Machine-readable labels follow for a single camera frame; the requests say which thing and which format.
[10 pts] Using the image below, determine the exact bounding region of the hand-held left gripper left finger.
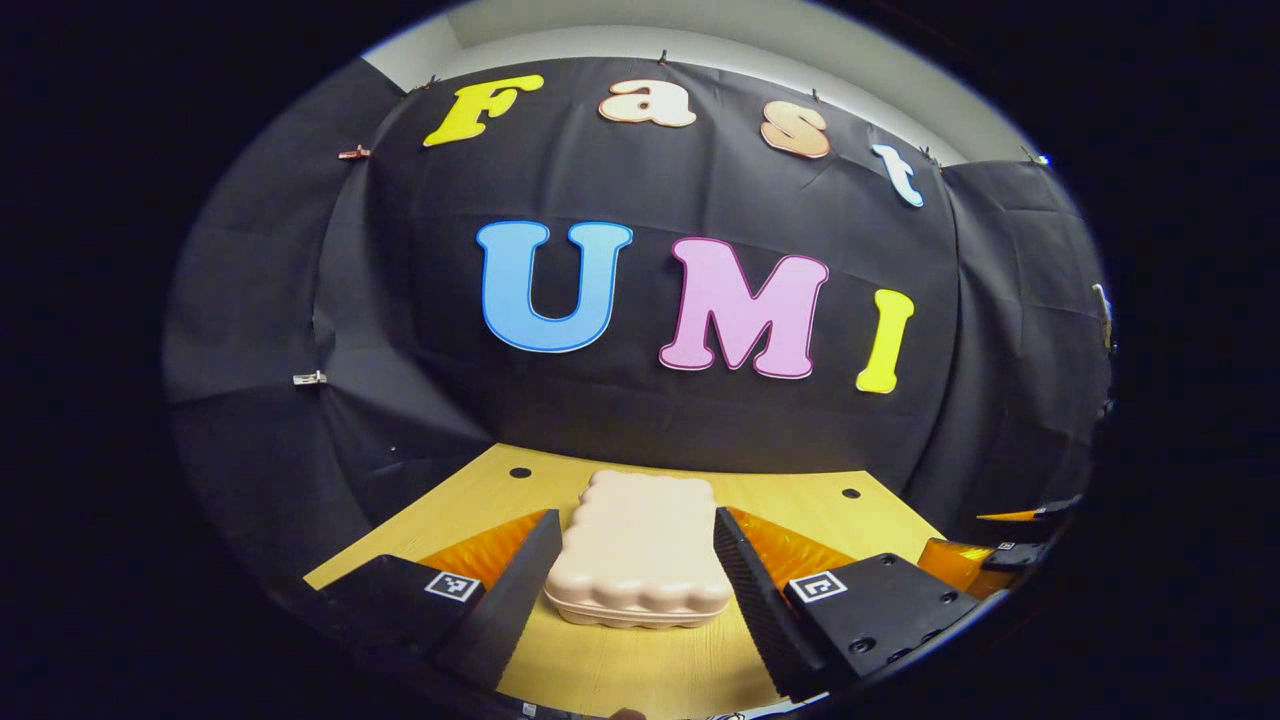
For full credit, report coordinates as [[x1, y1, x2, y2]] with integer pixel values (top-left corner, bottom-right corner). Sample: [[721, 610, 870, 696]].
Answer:
[[318, 508, 564, 693]]

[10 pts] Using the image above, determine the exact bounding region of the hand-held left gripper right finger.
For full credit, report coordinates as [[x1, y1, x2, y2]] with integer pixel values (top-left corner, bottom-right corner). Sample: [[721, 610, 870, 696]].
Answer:
[[712, 506, 983, 703]]

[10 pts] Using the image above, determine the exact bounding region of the pink hard-shell suitcase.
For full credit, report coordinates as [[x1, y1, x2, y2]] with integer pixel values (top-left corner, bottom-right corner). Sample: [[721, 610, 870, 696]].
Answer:
[[543, 470, 734, 631]]

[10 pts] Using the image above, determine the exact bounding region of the black backdrop cloth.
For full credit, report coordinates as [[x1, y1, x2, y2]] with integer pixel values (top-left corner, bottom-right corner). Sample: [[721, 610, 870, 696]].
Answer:
[[163, 55, 1113, 591]]

